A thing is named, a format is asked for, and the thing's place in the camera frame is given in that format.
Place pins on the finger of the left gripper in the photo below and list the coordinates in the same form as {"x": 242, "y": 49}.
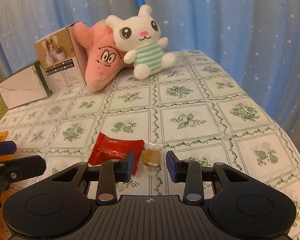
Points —
{"x": 7, "y": 148}

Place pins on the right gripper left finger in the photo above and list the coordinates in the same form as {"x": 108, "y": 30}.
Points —
{"x": 127, "y": 166}

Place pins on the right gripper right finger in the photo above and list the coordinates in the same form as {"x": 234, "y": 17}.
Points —
{"x": 173, "y": 166}

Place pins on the small clear wrapped candy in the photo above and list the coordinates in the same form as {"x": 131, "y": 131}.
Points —
{"x": 152, "y": 154}

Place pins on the red snack packet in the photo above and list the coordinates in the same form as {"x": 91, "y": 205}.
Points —
{"x": 107, "y": 148}

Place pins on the green patterned tablecloth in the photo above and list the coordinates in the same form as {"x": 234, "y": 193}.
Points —
{"x": 194, "y": 109}

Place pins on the white flat box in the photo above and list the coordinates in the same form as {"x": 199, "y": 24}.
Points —
{"x": 24, "y": 86}

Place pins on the brown product cardboard box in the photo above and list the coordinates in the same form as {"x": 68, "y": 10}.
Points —
{"x": 62, "y": 59}

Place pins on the pink star plush toy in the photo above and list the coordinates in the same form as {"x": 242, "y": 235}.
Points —
{"x": 105, "y": 60}

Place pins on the white bunny plush toy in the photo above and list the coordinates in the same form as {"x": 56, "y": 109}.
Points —
{"x": 140, "y": 38}

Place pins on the blue star curtain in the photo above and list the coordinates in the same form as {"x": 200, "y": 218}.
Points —
{"x": 256, "y": 41}

